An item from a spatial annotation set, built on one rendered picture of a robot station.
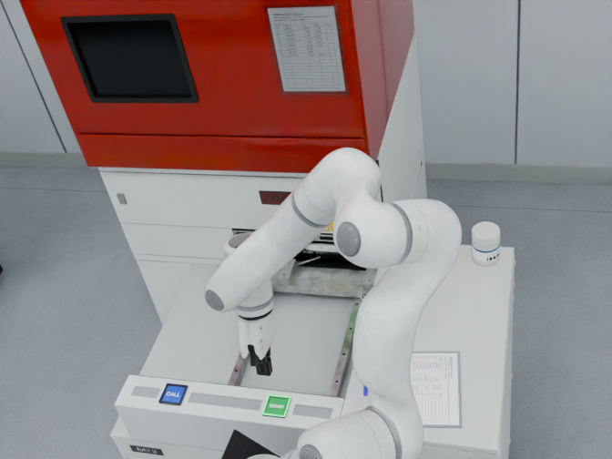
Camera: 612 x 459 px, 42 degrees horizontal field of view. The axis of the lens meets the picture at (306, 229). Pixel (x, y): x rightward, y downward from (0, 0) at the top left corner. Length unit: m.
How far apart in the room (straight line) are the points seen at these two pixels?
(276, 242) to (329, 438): 0.37
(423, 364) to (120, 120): 0.99
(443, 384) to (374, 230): 0.75
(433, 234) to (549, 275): 2.24
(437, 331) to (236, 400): 0.51
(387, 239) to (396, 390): 0.28
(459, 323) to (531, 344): 1.24
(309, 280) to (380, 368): 0.98
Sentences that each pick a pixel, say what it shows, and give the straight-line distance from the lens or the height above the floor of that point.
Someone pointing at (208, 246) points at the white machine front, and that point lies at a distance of 2.41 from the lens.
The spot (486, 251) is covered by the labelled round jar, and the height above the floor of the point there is 1.02.
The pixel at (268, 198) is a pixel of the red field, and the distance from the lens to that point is 2.20.
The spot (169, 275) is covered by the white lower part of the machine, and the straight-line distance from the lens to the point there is 2.57.
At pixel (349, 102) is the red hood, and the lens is 1.89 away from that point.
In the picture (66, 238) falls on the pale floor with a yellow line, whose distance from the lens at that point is 4.17.
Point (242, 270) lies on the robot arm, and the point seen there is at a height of 1.45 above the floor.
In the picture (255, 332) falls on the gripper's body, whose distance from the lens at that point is 1.65.
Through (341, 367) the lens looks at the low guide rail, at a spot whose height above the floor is 0.85.
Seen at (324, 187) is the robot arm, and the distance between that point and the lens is 1.33.
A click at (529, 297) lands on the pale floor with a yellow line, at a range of 3.37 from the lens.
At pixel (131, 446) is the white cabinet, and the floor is 0.78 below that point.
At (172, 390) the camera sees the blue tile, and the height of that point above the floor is 0.96.
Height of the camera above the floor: 2.45
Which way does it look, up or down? 41 degrees down
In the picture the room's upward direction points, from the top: 12 degrees counter-clockwise
